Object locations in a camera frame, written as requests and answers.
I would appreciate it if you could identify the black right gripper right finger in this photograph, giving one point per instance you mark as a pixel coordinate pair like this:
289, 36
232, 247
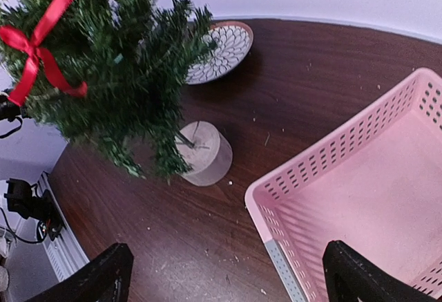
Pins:
349, 276

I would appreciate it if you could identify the aluminium front rail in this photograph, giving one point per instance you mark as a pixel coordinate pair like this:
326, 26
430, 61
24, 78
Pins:
64, 252

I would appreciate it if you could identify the floral patterned ceramic plate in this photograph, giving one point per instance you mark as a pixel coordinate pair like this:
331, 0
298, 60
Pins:
233, 40

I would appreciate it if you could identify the red ribbon ornament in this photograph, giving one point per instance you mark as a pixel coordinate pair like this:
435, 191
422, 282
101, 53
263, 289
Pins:
38, 55

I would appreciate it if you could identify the pink perforated plastic basket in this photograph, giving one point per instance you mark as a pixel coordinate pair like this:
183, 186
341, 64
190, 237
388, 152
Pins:
373, 183

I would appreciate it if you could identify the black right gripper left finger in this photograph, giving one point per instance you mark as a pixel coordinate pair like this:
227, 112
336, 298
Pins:
106, 278

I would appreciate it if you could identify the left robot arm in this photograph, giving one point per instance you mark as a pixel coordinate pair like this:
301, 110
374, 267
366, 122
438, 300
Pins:
10, 112

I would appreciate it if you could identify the small green christmas tree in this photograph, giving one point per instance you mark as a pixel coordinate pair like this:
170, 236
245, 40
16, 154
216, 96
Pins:
134, 57

